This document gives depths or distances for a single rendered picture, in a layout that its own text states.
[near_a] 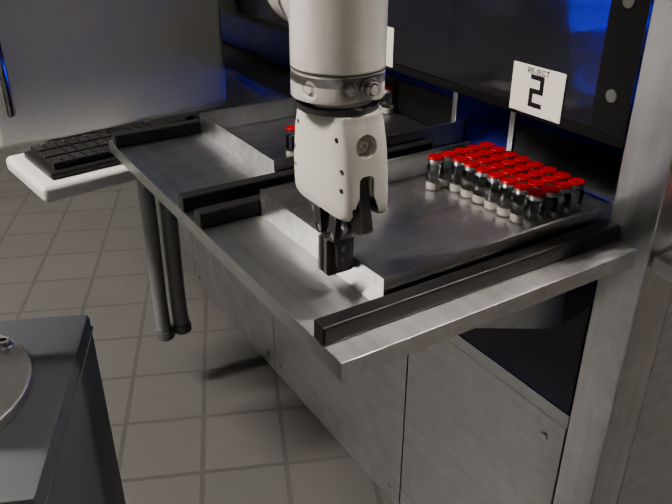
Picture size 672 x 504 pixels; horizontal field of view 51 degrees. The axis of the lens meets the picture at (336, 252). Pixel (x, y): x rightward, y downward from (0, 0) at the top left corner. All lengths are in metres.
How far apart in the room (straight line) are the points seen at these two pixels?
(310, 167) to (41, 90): 0.88
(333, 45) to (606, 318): 0.51
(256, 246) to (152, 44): 0.79
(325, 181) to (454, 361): 0.61
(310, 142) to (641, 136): 0.37
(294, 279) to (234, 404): 1.24
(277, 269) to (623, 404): 0.49
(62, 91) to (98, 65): 0.09
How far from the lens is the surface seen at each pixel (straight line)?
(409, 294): 0.68
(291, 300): 0.71
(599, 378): 0.97
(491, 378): 1.13
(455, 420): 1.25
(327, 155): 0.63
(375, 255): 0.78
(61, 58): 1.46
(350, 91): 0.60
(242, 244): 0.82
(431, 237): 0.83
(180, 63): 1.56
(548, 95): 0.91
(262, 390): 2.00
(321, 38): 0.59
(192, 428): 1.91
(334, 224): 0.67
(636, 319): 0.91
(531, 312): 0.92
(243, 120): 1.22
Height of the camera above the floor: 1.25
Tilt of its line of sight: 28 degrees down
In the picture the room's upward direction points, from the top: straight up
